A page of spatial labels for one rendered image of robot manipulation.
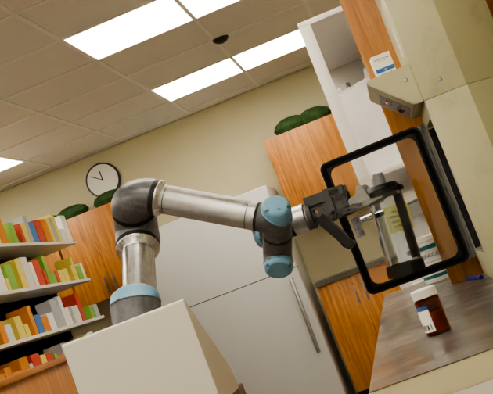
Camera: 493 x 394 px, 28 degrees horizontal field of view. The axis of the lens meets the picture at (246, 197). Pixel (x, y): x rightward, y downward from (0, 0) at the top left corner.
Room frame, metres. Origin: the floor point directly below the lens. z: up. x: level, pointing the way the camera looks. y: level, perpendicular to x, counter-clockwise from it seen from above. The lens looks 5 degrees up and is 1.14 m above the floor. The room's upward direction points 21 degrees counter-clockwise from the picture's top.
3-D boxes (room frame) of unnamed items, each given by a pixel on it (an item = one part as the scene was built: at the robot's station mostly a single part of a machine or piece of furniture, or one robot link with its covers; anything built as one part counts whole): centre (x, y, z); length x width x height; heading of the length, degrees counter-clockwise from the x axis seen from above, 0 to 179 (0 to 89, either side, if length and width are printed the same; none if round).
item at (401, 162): (2.75, -0.37, 1.19); 0.30 x 0.01 x 0.40; 73
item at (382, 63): (2.49, -0.45, 1.54); 0.05 x 0.05 x 0.06; 86
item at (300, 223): (2.59, -0.12, 1.25); 0.08 x 0.05 x 0.08; 166
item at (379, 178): (2.54, -0.34, 1.26); 0.09 x 0.09 x 0.07
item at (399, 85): (2.57, -0.46, 1.46); 0.32 x 0.11 x 0.10; 173
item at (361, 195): (2.50, -0.28, 1.25); 0.09 x 0.03 x 0.06; 52
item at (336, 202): (2.57, -0.19, 1.26); 0.12 x 0.08 x 0.09; 76
